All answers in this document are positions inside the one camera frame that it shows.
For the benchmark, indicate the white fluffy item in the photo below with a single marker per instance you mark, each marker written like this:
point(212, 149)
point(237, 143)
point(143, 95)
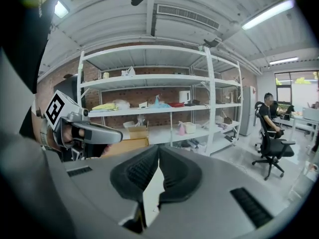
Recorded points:
point(122, 104)

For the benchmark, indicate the white office desk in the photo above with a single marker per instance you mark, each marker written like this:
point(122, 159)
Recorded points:
point(299, 119)

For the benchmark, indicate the white-frame office chair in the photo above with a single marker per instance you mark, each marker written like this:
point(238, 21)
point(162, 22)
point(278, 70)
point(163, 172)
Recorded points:
point(257, 113)

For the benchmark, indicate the teal cloth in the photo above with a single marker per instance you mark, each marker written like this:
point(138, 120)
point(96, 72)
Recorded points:
point(159, 104)

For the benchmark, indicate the large window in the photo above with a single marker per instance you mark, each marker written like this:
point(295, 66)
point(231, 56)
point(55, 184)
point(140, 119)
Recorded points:
point(299, 88)

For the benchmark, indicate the pink spray bottle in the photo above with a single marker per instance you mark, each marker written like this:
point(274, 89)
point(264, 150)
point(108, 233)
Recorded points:
point(181, 129)

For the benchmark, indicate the narrow white metal shelving unit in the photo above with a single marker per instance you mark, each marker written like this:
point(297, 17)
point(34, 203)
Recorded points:
point(225, 83)

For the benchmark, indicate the red cloth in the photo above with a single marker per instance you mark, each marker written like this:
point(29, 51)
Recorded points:
point(175, 104)

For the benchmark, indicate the square ceiling light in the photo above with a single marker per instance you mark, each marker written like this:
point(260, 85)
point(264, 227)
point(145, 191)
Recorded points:
point(61, 9)

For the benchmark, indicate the wide white metal shelving unit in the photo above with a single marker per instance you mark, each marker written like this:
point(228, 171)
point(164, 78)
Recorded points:
point(149, 80)

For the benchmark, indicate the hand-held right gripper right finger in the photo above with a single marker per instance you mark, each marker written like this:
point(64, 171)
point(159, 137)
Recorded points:
point(211, 208)

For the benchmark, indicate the person's left hand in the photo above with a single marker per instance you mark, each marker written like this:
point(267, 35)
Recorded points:
point(67, 135)

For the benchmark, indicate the white kettle appliance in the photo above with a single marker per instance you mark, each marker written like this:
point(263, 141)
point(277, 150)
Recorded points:
point(184, 97)

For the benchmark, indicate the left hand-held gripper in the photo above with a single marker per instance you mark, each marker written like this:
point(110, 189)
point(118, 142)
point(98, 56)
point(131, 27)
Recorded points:
point(56, 108)

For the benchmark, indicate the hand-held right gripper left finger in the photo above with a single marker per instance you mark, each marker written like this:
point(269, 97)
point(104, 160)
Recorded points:
point(99, 195)

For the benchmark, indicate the yellow-green cloth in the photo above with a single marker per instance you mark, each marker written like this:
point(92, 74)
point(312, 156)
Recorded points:
point(104, 106)

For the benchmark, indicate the beige cup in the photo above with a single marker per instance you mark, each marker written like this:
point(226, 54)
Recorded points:
point(106, 75)

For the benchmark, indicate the ceiling tube light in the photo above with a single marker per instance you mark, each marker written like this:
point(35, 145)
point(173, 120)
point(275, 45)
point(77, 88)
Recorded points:
point(284, 60)
point(269, 14)

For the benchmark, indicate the white refrigerator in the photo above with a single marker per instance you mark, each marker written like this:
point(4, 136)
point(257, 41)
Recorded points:
point(246, 111)

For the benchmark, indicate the black office chair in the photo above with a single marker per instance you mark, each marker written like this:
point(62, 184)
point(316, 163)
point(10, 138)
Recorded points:
point(281, 148)

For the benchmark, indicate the black ceiling camera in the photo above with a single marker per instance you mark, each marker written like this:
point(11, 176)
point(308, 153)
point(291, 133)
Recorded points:
point(211, 43)

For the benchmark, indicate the beige wrist watch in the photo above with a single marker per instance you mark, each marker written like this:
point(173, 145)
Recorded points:
point(45, 136)

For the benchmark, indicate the wooden chair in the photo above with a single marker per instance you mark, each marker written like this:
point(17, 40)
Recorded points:
point(124, 147)

